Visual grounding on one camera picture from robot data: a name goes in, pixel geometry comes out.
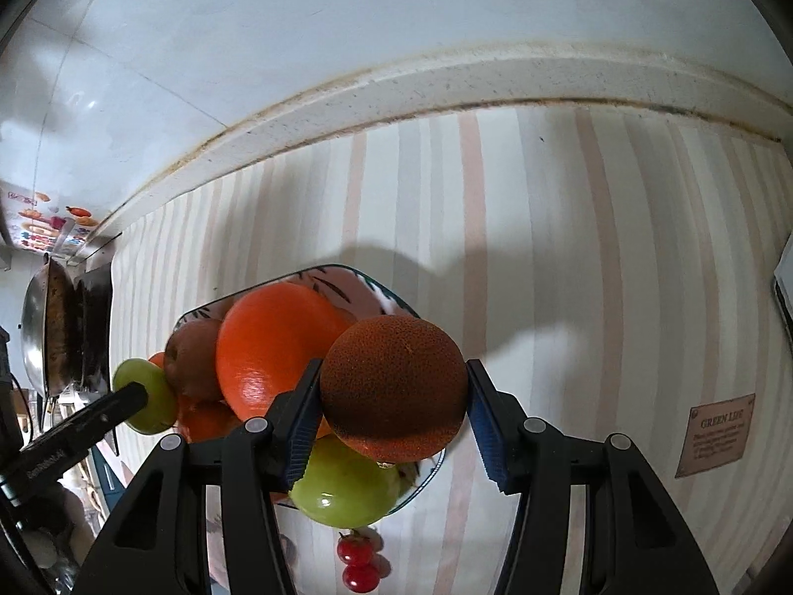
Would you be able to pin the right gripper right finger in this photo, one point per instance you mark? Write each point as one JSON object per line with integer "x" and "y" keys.
{"x": 496, "y": 419}

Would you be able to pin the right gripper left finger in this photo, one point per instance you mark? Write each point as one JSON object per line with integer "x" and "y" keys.
{"x": 294, "y": 429}

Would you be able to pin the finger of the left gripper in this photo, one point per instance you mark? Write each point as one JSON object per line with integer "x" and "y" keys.
{"x": 72, "y": 439}

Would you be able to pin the large orange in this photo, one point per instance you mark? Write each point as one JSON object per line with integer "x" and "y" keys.
{"x": 266, "y": 341}

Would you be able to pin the mandarin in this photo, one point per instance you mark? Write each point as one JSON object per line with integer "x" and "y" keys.
{"x": 157, "y": 359}
{"x": 204, "y": 421}

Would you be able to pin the small dark orange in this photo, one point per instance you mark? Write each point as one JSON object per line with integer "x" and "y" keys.
{"x": 394, "y": 389}

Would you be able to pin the red cherry tomato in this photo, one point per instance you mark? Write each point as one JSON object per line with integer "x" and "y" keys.
{"x": 362, "y": 578}
{"x": 355, "y": 549}

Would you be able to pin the steel wok with lid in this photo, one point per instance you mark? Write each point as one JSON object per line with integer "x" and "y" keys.
{"x": 50, "y": 334}

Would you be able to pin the striped cat print table mat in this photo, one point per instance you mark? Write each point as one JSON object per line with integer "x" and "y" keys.
{"x": 612, "y": 268}

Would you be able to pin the colourful wall stickers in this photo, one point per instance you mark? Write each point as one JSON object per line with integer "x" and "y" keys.
{"x": 39, "y": 221}

